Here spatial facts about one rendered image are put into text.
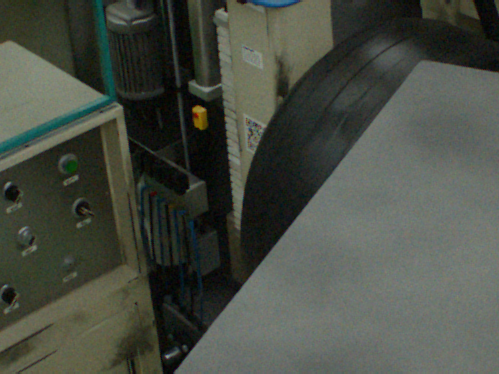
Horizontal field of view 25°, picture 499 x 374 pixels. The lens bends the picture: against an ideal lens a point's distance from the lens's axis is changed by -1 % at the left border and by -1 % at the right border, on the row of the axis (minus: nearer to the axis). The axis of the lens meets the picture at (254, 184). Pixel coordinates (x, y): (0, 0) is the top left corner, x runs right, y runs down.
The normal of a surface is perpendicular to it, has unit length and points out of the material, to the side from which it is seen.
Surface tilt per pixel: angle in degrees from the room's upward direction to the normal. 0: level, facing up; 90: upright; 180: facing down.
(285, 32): 90
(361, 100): 27
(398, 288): 0
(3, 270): 90
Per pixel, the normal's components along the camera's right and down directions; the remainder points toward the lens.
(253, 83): -0.76, 0.40
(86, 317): 0.65, 0.39
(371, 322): -0.07, -0.83
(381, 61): -0.23, -0.72
